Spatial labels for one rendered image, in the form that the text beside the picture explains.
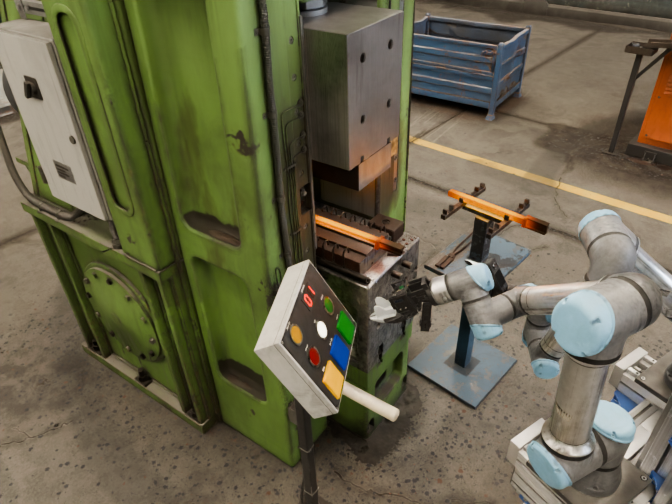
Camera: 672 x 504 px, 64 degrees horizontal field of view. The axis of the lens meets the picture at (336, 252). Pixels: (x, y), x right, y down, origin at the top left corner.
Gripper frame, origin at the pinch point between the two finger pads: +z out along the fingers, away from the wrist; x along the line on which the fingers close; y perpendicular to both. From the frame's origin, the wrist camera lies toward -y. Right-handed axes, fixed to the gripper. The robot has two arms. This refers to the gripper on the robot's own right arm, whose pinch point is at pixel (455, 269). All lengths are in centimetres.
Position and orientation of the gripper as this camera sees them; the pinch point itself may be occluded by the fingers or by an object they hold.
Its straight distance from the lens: 187.8
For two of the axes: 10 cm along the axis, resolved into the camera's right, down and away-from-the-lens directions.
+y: 0.3, 8.0, 5.9
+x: 5.8, -5.0, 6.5
